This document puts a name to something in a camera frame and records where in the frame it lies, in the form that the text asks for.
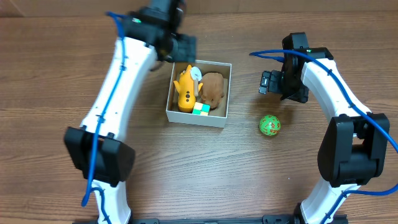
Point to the green numbered ball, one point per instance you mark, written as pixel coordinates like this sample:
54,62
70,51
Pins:
269,125

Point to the multicoloured cube puzzle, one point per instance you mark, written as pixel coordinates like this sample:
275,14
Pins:
201,109

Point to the yellow plastic toy figure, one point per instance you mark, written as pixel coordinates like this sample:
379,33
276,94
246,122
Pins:
185,90

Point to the white cardboard box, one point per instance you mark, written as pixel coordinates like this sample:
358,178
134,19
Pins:
216,118

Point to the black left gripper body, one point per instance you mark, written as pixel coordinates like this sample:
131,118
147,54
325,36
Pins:
185,47

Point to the brown plush animal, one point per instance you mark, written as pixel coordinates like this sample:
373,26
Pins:
212,90

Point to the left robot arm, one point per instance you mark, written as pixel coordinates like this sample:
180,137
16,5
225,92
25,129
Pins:
97,147

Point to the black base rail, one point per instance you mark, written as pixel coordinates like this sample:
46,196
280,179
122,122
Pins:
266,219

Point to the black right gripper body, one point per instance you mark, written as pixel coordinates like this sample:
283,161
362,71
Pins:
274,82

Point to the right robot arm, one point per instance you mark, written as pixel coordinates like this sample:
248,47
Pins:
354,146

